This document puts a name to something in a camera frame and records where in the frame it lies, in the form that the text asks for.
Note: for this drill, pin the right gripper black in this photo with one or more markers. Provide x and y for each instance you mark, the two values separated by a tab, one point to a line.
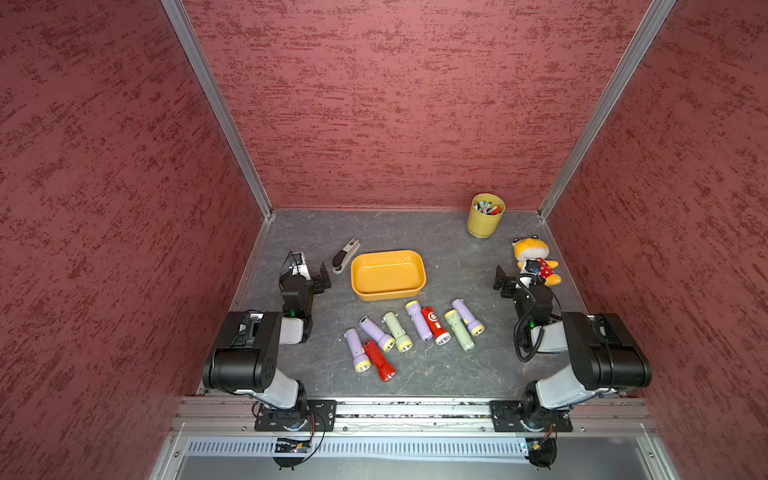
510	286

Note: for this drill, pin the aluminium front rail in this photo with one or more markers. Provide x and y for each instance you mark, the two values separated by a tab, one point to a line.
422	416

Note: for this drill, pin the red flashlight white head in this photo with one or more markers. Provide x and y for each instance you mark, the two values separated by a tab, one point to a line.
440	334

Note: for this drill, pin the green flashlight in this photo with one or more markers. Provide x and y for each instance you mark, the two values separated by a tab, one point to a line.
454	320
402	340

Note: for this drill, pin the right corner aluminium post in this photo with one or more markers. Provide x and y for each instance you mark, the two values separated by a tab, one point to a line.
643	37

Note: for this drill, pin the yellow pen cup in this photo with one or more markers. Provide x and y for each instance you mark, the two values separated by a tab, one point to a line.
483	226

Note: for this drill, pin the left corner aluminium post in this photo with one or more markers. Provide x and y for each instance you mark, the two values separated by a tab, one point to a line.
193	50

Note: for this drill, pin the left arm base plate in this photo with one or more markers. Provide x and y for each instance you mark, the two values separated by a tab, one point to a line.
306	417

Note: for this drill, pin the yellow plush toy red dress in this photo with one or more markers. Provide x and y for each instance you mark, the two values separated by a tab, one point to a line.
533	257

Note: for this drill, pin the yellow plastic storage box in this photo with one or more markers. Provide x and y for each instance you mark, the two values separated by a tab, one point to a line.
388	275

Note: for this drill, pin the corner aluminium post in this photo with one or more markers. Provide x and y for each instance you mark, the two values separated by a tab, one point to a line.
643	37
193	50

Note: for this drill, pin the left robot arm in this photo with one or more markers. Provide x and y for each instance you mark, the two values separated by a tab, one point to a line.
243	358

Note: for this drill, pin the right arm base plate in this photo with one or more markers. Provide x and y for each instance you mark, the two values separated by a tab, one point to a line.
513	416

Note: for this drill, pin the purple flashlight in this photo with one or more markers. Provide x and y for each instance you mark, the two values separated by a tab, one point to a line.
414	310
474	326
361	361
384	340

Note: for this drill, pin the pens in cup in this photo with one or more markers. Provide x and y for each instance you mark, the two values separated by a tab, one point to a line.
488	208

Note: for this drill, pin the red flashlight lower left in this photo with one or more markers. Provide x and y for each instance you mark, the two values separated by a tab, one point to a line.
385	370

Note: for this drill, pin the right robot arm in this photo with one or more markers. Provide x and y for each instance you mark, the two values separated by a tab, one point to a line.
604	357

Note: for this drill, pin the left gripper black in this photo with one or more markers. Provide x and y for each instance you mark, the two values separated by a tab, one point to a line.
315	282

